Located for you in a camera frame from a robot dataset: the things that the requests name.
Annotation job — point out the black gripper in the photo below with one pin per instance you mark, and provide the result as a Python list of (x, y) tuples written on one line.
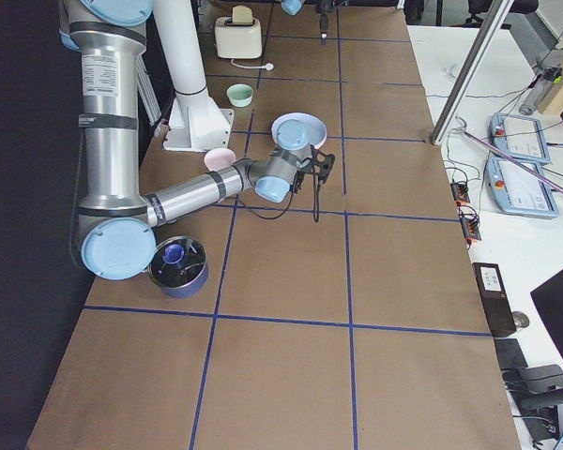
[(325, 20), (298, 180)]

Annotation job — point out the blue plate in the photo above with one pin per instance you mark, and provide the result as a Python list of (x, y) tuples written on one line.
[(316, 128)]

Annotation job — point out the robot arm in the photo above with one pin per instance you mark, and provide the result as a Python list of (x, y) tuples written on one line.
[(292, 7), (116, 221)]

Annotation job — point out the pink bowl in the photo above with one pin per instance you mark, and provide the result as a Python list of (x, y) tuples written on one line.
[(219, 158)]

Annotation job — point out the cream white toaster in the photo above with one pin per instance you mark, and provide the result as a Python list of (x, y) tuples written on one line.
[(238, 36)]

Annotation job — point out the green bowl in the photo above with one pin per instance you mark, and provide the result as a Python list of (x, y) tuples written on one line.
[(240, 95)]

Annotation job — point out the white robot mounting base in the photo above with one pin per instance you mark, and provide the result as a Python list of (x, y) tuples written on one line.
[(198, 128)]

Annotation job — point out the white support column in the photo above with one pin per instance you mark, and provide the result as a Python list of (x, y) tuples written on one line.
[(178, 37)]

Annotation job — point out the dark blue saucepan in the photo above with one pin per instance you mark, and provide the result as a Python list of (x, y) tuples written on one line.
[(179, 267)]

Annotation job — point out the near teach pendant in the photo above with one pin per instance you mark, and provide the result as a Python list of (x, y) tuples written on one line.
[(518, 192)]

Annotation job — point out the teach pendant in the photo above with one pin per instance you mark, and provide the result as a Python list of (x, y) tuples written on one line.
[(518, 192), (520, 137)]

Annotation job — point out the far teach pendant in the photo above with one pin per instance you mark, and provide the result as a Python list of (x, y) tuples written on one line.
[(520, 137)]

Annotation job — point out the black power adapter box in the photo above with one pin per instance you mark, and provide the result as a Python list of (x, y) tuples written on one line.
[(494, 299)]

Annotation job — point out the aluminium frame post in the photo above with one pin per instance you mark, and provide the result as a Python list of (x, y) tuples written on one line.
[(497, 14)]

